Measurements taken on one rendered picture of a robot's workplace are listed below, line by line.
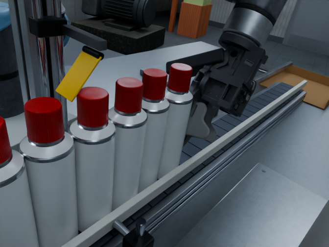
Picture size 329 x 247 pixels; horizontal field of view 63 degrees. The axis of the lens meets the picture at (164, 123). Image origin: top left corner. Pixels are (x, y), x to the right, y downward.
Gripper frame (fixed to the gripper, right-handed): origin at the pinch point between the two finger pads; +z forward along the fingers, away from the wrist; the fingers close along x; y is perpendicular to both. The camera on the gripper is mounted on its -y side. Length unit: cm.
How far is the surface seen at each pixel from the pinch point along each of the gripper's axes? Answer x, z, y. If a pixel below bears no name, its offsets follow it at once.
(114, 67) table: 32, -6, -55
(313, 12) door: 526, -279, -126
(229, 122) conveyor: 23.5, -7.2, -1.0
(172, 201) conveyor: -3.6, 8.8, 5.9
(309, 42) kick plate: 557, -231, -112
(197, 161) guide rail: 1.5, 1.9, 4.5
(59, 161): -26.5, 3.8, 2.9
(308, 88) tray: 80, -35, 3
